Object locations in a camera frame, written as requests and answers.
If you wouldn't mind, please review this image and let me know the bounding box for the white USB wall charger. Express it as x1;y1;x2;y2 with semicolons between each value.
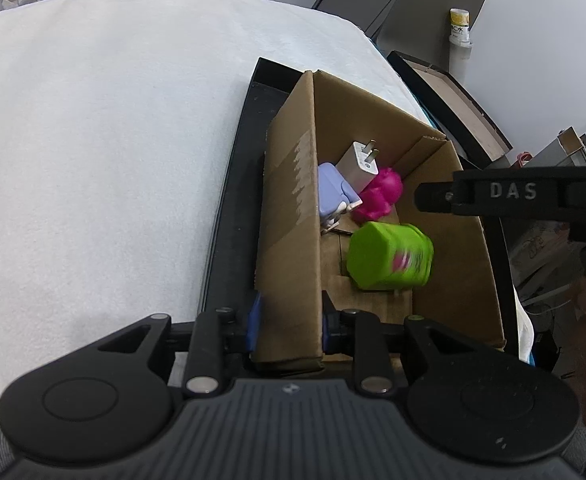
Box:
336;140;379;194

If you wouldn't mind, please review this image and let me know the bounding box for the black side table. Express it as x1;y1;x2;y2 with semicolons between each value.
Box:
386;51;513;169

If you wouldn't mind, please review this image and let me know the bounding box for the grey upright panel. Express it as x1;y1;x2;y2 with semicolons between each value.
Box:
314;0;485;67

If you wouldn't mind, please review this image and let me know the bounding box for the green cube toy box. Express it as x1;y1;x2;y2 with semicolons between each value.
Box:
346;222;434;292

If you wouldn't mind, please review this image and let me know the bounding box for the brown cardboard box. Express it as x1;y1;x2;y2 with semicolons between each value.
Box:
254;70;506;370

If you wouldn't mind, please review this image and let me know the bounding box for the magenta bear toy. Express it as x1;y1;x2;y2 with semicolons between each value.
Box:
351;168;404;224

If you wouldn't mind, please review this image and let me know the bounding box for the yellow capped spray bottle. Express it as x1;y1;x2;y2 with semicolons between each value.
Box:
448;8;473;84

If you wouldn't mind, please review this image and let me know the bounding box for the black shallow tray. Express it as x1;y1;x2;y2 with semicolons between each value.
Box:
199;53;520;356

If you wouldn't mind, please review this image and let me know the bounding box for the purple block figure toy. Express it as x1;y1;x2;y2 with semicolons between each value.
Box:
318;162;363;233

